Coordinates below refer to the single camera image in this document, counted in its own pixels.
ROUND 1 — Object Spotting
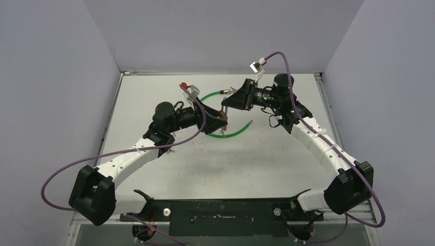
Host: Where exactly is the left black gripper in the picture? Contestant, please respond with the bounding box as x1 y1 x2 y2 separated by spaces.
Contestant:
168 96 227 134

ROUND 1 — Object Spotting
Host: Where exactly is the green cable lock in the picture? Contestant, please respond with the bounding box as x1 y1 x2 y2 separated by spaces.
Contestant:
200 89 253 139

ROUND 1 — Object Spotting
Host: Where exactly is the black padlock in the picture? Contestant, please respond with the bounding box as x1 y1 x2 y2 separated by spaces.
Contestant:
174 101 184 111

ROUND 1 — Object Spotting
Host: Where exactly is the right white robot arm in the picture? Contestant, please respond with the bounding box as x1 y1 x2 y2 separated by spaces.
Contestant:
221 73 374 220

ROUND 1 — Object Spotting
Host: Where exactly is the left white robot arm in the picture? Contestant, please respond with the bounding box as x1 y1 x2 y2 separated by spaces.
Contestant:
69 101 228 226

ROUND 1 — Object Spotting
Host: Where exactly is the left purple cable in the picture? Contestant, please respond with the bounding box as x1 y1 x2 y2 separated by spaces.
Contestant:
41 85 208 211

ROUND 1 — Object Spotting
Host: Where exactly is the purple cable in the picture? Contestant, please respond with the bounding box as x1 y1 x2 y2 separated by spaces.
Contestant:
41 85 208 211
263 51 386 228

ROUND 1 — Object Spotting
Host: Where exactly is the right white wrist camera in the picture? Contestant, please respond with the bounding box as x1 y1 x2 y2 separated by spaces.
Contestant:
249 57 267 83

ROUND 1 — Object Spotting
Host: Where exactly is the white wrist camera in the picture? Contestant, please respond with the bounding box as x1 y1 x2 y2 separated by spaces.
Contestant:
249 57 267 83
181 82 200 104

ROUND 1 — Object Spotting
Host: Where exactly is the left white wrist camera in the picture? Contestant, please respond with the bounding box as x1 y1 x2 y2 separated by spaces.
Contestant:
181 82 200 104

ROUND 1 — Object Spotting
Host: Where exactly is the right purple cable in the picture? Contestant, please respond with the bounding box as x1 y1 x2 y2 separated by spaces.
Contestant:
263 51 386 228

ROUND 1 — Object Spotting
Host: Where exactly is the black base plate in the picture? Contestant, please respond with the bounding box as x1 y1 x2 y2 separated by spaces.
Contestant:
132 198 324 237

